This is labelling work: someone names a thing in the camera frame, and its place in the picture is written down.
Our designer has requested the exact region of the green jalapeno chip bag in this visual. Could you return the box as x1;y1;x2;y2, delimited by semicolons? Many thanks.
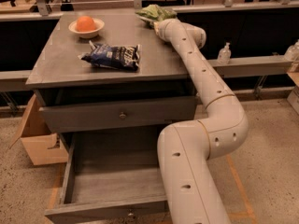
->
135;4;177;28

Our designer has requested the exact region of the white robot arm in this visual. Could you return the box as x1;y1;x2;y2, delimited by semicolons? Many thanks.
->
155;19;249;224

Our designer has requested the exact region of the blue chip bag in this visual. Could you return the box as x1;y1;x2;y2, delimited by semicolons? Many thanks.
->
78;41;140;72

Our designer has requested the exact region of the grey upper drawer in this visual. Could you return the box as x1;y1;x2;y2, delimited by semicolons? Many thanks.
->
39;96;196;133

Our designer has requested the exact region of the grey wooden cabinet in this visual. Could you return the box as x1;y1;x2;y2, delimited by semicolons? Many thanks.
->
27;9;196;224

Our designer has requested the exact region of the grey open lower drawer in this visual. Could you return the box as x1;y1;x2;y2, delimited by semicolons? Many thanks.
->
45;125;168;224

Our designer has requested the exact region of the clear hand sanitizer bottle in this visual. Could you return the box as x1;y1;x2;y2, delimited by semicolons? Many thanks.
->
217;42;231;64

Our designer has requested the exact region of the white ceramic bowl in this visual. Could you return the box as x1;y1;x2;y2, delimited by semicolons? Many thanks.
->
68;18;106;40

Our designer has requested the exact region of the orange fruit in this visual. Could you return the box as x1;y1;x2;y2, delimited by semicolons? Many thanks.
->
76;16;96;32

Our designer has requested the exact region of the brown cardboard box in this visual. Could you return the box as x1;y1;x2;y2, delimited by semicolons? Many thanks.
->
10;95;68;165

